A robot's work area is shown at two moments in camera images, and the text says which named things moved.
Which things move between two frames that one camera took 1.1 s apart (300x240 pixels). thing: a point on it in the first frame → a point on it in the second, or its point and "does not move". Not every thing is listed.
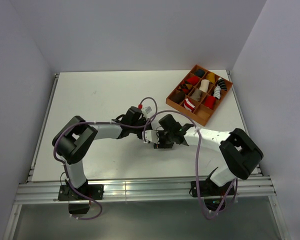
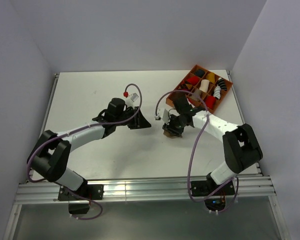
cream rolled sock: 204,85 does not move
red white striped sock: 189,104 does not move
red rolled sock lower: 210,102 does not move
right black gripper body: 166,140 → 176,123
